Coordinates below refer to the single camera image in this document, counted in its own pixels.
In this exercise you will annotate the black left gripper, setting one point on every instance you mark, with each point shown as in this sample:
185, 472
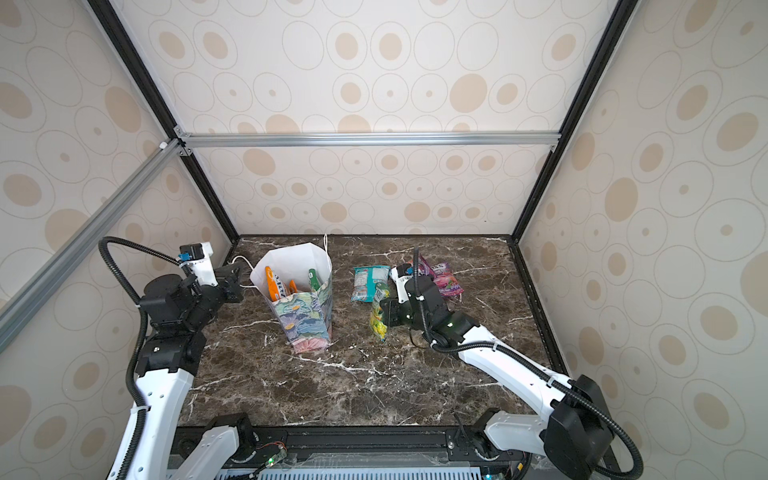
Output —
232, 280

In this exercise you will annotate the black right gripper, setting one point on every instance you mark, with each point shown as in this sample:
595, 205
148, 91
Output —
389, 309

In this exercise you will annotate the orange snack packet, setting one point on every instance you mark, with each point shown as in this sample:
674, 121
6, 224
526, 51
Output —
273, 285

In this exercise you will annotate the yellow green snack packet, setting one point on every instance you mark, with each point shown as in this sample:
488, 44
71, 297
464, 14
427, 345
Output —
376, 319

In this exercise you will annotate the white floral paper bag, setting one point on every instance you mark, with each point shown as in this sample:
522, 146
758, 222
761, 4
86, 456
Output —
306, 316

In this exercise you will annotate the teal snack packet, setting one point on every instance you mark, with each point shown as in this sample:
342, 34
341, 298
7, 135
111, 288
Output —
370, 284

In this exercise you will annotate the green Fox's spring tea packet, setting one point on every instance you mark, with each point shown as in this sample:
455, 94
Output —
314, 280

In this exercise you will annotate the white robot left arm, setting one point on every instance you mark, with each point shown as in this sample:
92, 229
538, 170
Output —
162, 370

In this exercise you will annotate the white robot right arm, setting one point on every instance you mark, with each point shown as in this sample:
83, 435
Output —
569, 423

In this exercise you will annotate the pink candy packet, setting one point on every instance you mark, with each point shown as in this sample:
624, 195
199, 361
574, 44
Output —
445, 280

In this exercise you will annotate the purple Fox's candy packet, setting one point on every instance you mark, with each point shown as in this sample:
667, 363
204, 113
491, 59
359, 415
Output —
424, 268

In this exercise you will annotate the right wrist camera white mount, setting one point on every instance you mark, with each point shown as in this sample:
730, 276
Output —
400, 275

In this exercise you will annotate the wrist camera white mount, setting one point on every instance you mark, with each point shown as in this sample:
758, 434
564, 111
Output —
400, 275
195, 259

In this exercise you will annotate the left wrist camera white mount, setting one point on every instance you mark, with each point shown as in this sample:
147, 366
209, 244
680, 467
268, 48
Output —
195, 259

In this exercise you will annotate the silver rear aluminium rail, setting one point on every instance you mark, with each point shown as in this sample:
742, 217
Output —
377, 139

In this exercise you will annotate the silver aluminium rail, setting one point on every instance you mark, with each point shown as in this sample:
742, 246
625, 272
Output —
22, 308
377, 139

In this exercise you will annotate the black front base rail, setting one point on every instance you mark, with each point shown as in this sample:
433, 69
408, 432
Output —
378, 452

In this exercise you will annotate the silver left aluminium rail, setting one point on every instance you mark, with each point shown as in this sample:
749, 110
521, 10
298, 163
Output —
22, 308

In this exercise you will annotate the black left corner post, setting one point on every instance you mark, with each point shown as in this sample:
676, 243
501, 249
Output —
107, 18

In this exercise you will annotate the black corner post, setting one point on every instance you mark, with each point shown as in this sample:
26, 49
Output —
107, 18
608, 42

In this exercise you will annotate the black right corner post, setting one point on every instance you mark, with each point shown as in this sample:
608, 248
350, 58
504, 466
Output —
608, 42

